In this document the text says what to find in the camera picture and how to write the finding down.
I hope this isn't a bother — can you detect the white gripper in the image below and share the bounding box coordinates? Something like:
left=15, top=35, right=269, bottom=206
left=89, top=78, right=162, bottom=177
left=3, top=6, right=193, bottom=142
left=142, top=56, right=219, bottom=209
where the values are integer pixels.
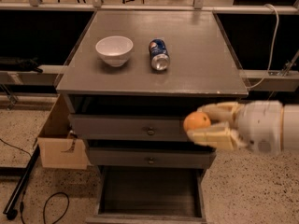
left=187, top=101, right=283, bottom=155

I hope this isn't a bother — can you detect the orange fruit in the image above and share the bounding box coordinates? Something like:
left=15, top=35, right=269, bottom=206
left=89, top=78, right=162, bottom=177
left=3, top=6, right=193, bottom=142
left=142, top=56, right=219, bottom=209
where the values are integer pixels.
left=183, top=112, right=211, bottom=132

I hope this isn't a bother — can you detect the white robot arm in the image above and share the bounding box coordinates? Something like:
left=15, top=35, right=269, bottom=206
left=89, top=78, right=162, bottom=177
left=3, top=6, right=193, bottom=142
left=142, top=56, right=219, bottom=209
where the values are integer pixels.
left=183, top=101, right=299, bottom=155

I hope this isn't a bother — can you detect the grey wooden drawer cabinet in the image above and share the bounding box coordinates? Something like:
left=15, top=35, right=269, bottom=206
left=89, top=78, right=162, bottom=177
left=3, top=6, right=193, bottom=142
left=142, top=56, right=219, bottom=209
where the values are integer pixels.
left=55, top=9, right=249, bottom=224

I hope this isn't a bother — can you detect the grey open bottom drawer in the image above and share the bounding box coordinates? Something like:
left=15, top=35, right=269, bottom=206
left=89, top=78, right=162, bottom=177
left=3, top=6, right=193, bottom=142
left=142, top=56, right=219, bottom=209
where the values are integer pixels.
left=86, top=166, right=206, bottom=224

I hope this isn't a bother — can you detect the grey middle drawer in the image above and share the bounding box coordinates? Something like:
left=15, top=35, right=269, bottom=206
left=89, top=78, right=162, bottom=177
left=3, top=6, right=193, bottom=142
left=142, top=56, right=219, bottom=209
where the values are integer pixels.
left=87, top=147, right=216, bottom=169

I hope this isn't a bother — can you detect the grey top drawer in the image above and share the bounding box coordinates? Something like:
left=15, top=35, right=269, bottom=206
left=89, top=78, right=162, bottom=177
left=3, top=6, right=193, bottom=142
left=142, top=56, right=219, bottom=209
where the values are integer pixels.
left=69, top=114, right=189, bottom=142

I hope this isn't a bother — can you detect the blue soda can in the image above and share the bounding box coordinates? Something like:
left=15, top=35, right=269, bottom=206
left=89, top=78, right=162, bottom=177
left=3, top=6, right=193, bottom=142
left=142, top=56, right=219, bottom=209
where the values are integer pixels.
left=149, top=39, right=170, bottom=71

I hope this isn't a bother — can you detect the white bowl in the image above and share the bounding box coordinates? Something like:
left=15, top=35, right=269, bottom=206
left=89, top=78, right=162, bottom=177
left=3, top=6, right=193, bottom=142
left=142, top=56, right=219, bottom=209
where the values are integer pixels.
left=95, top=35, right=134, bottom=67

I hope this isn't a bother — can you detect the cardboard box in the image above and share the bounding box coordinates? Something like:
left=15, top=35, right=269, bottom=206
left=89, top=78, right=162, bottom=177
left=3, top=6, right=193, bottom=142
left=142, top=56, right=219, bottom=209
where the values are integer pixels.
left=37, top=95, right=90, bottom=170

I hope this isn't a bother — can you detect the black bag on ledge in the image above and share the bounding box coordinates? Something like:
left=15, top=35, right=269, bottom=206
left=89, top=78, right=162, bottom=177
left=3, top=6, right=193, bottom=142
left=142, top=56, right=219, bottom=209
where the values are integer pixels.
left=0, top=57, right=43, bottom=73

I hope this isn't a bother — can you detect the white hanging cable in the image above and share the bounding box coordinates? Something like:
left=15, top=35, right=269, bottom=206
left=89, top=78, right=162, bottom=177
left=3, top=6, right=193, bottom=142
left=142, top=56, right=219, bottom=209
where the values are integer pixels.
left=247, top=3, right=280, bottom=91

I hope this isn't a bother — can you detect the black cable on floor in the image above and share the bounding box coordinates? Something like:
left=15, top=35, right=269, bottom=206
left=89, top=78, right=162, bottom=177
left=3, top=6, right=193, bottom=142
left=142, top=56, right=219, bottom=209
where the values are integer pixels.
left=0, top=137, right=71, bottom=224

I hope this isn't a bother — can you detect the black floor rail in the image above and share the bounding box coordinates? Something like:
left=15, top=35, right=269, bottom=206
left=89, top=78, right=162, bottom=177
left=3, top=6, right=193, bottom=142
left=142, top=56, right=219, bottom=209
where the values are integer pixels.
left=1, top=147, right=40, bottom=220

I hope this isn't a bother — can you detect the metal frame railing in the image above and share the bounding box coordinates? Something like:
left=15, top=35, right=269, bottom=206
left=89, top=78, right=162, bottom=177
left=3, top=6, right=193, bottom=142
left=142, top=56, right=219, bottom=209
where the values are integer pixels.
left=0, top=0, right=299, bottom=15

